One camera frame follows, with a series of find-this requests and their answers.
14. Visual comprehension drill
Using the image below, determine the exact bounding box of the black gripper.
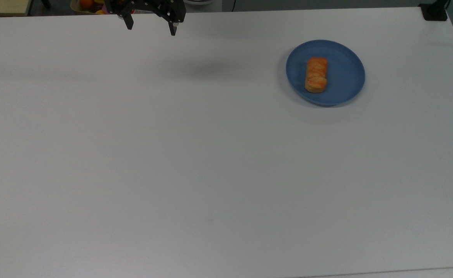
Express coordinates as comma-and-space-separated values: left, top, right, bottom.
104, 0, 187, 36

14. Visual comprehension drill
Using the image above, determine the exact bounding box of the golden bread roll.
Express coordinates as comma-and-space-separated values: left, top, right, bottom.
305, 57, 329, 93

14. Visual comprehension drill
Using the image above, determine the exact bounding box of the fruit basket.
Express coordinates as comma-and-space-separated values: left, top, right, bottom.
70, 0, 109, 15

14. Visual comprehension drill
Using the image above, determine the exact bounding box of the wooden desk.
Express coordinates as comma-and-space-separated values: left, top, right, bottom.
0, 0, 33, 17

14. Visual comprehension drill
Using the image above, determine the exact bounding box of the blue round plate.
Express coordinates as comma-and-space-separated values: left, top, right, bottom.
285, 39, 366, 107

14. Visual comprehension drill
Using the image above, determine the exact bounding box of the black table clamp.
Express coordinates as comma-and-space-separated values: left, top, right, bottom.
419, 0, 449, 22

